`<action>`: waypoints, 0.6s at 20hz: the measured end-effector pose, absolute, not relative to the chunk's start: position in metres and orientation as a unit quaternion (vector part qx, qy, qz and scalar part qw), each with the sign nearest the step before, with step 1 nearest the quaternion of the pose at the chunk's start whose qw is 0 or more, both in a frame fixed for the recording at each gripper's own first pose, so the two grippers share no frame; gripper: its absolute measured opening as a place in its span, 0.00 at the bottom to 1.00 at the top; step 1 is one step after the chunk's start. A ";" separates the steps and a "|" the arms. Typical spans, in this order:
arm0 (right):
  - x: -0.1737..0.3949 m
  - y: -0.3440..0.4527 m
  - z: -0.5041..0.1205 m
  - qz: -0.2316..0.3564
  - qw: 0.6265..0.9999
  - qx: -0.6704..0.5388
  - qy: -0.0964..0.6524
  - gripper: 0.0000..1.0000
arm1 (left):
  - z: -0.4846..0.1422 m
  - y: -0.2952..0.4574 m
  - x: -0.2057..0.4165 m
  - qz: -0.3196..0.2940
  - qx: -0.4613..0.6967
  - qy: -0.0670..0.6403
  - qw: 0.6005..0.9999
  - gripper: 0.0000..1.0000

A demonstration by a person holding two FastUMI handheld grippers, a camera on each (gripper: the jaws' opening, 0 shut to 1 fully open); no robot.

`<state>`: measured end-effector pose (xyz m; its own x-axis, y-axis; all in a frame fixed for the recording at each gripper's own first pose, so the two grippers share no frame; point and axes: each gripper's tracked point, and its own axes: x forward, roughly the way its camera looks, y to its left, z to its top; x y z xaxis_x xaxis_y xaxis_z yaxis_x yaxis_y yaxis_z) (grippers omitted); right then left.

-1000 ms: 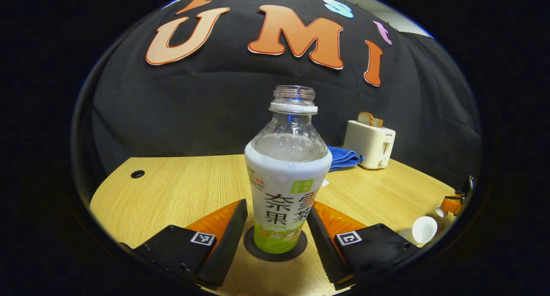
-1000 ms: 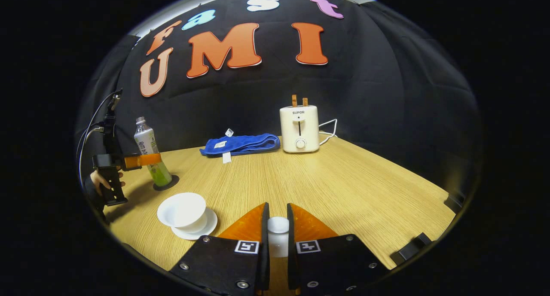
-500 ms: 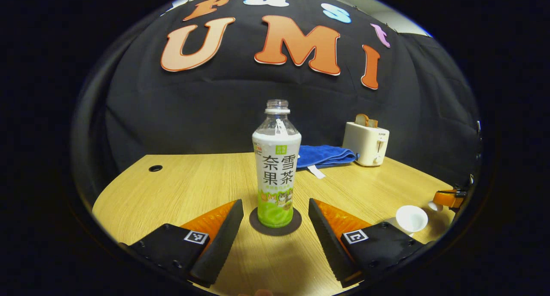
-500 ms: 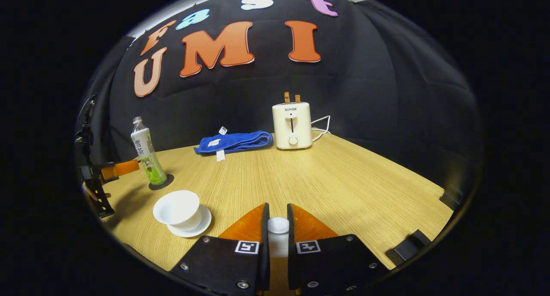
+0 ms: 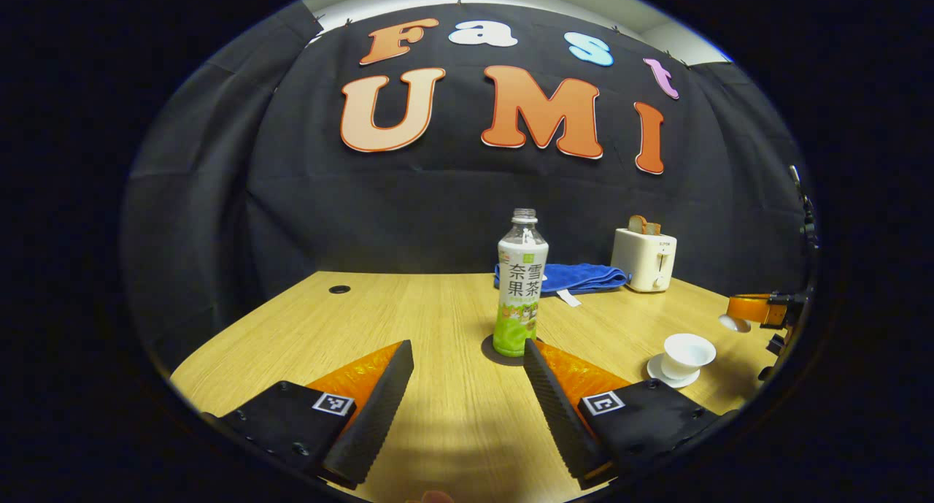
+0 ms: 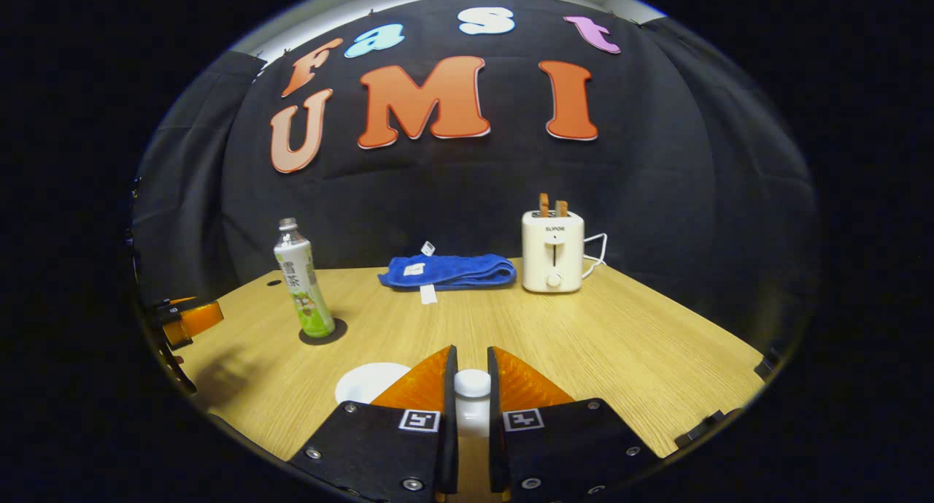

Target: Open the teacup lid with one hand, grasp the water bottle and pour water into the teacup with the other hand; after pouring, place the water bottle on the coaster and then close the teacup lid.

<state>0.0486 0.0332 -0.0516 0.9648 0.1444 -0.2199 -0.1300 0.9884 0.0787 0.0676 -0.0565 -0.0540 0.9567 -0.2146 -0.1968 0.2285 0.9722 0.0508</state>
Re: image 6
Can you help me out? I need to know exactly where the black table edge clamp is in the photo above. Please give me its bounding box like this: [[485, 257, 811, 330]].
[[673, 408, 745, 449], [754, 346, 781, 381]]

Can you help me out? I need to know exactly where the black backdrop cloth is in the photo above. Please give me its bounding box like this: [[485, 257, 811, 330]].
[[131, 0, 817, 358]]

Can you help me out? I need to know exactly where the white toaster power cable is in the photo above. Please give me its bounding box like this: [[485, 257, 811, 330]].
[[582, 233, 608, 279]]

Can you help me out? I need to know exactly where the cream white toaster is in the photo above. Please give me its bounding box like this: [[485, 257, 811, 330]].
[[521, 210, 585, 293]]

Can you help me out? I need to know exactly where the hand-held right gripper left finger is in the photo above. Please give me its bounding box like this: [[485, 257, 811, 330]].
[[286, 344, 459, 503]]

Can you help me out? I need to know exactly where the white teacup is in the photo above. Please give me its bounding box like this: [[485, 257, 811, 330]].
[[335, 362, 413, 405]]

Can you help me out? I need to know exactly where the clear green-label water bottle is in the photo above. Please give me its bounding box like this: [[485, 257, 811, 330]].
[[274, 218, 336, 339]]

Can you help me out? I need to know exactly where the blue folded towel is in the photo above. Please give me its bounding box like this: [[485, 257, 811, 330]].
[[378, 242, 517, 304]]

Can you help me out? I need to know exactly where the dark round coaster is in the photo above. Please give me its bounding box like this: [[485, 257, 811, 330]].
[[298, 318, 348, 346]]

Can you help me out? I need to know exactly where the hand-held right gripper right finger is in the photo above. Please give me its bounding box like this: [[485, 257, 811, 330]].
[[487, 346, 661, 503]]

